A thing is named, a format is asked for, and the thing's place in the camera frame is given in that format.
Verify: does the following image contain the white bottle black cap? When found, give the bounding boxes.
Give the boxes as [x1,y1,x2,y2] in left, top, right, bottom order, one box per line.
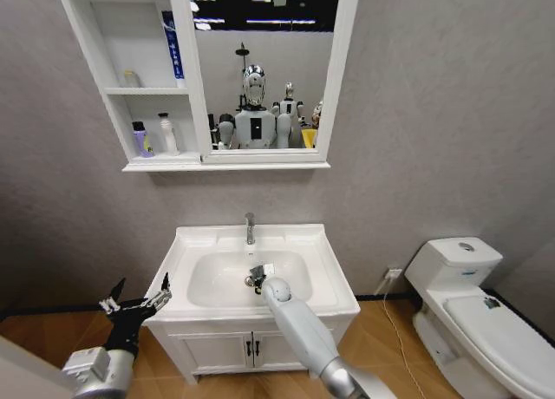
[157,112,181,156]

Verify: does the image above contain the blue and white tube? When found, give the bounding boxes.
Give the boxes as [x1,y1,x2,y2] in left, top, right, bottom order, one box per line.
[161,10,186,88]

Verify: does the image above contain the white toilet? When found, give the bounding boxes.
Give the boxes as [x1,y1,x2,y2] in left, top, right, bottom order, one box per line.
[404,237,555,399]

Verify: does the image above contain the chrome faucet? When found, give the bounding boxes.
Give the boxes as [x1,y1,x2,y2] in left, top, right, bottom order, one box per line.
[243,212,258,245]

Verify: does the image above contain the white power cable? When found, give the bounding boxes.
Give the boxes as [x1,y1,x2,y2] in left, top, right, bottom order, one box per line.
[382,275,425,399]

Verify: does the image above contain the white ceramic washbasin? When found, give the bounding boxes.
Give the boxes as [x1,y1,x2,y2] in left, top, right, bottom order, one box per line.
[144,223,362,327]

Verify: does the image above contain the purple bottle black cap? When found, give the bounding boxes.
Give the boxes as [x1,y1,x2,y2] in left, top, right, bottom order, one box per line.
[131,121,156,159]

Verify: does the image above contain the white vanity cabinet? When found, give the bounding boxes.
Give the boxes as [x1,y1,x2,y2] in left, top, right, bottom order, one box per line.
[145,308,360,386]

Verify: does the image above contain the white door panel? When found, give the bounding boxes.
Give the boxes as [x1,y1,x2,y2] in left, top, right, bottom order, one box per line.
[0,334,77,399]

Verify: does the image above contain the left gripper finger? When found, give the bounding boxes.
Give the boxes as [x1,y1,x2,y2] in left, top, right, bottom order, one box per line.
[138,271,173,311]
[98,277,127,316]

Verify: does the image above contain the cabinet mirror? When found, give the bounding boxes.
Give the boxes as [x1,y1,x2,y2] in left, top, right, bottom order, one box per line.
[188,0,342,151]

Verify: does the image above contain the white wall cabinet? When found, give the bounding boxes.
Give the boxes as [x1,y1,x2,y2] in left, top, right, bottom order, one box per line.
[54,0,362,173]

